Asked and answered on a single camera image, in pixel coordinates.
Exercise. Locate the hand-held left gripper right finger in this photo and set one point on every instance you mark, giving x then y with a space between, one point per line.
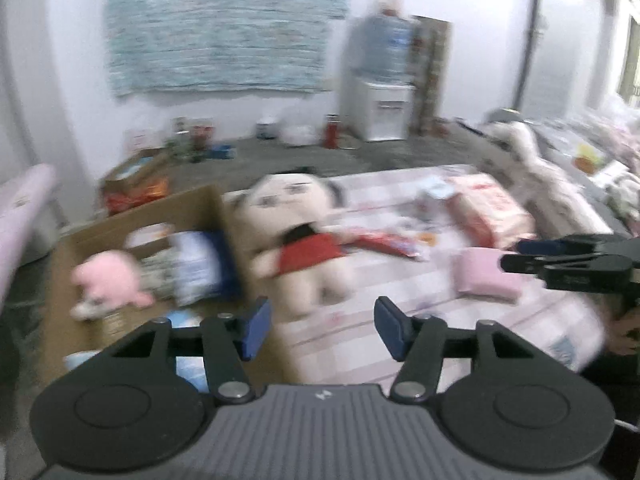
392 327

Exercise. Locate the teal floral wall cloth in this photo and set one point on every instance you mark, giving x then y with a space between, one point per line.
225 25

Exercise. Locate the pink sponge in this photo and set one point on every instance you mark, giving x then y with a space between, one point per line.
482 272

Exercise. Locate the crumpled floral quilt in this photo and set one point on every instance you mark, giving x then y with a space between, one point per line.
600 145

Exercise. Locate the big-head doll red dress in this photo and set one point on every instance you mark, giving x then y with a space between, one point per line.
295 240

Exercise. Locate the small beige bottle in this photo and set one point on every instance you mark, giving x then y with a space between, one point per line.
391 4

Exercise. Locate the white fluffy plush toy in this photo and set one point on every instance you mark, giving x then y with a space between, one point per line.
530 170

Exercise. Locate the large cardboard box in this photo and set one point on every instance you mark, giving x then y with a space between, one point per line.
70 260

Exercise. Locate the blue white wipes pack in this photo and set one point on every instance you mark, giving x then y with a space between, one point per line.
200 267

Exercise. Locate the red thermos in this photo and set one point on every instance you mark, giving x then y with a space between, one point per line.
330 131

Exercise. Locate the red toothpaste tube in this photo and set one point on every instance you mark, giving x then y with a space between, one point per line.
385 242

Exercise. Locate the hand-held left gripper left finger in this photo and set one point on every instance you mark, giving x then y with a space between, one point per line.
255 327

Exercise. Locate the red snack package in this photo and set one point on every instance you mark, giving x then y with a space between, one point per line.
203 135

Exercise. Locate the blue water jug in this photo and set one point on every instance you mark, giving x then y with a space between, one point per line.
387 50

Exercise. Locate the orange snack bag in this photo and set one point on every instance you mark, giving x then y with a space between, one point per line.
135 197

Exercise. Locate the person's right hand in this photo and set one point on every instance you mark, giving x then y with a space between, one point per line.
625 332

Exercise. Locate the white water dispenser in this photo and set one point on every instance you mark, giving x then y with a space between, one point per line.
380 110

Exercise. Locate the white jar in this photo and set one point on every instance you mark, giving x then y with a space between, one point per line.
266 130

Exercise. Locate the red white tissue pack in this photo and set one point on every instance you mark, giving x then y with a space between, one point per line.
487 210

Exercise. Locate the pink balloon-print table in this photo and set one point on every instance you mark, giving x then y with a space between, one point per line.
20 210

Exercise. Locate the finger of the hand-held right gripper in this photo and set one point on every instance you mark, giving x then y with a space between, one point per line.
545 263
560 245

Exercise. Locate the dark vertical pipe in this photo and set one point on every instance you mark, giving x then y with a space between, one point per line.
532 35

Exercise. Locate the checked pink bed sheet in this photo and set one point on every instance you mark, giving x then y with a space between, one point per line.
450 310

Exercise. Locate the white plastic bag red print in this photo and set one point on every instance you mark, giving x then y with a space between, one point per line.
139 139

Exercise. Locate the pink plush toy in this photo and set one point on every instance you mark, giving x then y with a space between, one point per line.
112 282

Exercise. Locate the small cardboard box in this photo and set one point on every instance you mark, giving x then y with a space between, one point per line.
132 167

